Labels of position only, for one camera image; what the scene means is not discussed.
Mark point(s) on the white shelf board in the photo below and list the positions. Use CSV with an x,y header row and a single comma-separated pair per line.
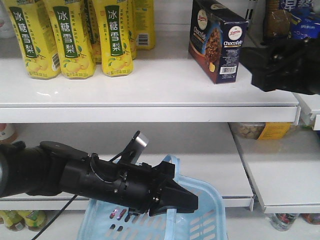
x,y
207,151
166,85

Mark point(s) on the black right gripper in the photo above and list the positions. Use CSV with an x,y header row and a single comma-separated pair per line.
x,y
291,65

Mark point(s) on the brown biscuit packet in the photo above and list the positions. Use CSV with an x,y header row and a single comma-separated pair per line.
x,y
276,22

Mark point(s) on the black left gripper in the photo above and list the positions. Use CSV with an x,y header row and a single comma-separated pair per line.
x,y
139,187

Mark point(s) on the blue cookie cup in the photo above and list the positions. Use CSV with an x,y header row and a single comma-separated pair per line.
x,y
305,23

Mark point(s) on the yellow snack package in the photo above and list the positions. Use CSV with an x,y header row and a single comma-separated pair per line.
x,y
260,130

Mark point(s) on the light blue plastic basket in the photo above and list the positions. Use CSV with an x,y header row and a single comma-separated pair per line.
x,y
107,221

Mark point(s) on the dark blue Chocofitos cookie box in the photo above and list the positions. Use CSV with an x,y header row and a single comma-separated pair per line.
x,y
215,39

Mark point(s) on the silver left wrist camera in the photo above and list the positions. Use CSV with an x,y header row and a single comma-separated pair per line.
x,y
138,146

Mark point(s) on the yellow pear drink bottle right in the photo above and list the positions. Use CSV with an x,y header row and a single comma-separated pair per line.
x,y
116,57

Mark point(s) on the yellow pear drink bottle rear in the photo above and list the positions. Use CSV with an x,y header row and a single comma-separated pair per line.
x,y
145,24

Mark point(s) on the yellow pear drink bottle middle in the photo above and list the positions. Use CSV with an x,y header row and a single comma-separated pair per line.
x,y
68,21

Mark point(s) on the white shelf board lower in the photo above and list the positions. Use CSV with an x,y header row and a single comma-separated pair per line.
x,y
207,151

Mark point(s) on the yellow pear drink bottle left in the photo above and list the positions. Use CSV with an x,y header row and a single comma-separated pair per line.
x,y
35,36

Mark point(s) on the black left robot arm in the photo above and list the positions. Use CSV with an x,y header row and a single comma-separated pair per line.
x,y
53,168

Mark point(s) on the green tea bottles bottom left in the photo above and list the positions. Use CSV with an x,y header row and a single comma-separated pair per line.
x,y
16,220

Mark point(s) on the yellow pear drink bottle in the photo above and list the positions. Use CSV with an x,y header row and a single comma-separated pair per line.
x,y
35,36
68,21
116,57
145,24

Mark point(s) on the white shelf board upper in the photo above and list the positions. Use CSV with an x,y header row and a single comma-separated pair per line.
x,y
166,85

